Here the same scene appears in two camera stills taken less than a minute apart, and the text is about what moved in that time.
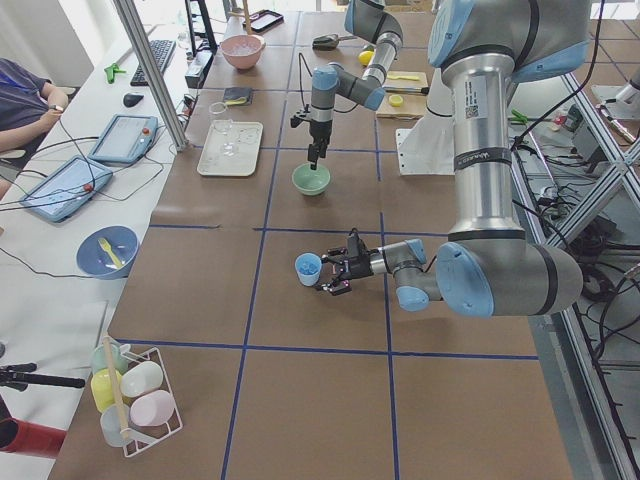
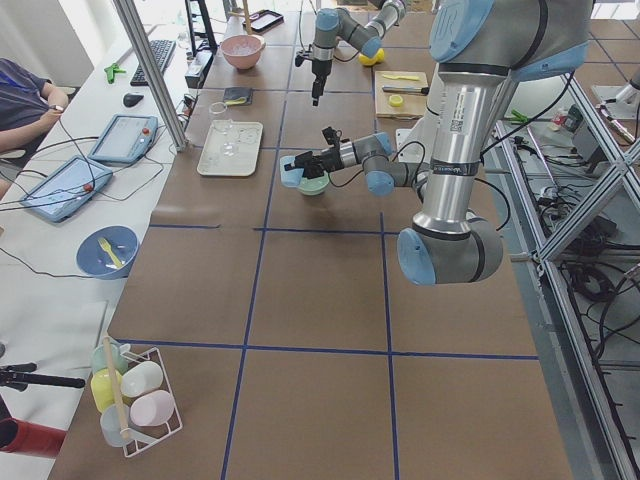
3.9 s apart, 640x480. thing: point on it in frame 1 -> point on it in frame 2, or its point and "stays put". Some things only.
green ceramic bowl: [311, 181] stays put
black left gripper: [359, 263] -> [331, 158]
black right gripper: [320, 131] -> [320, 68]
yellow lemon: [365, 56] stays put
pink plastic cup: [152, 408] stays put
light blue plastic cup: [308, 266] -> [293, 176]
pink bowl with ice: [242, 50] stays put
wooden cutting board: [403, 104] stays put
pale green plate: [119, 359] stays put
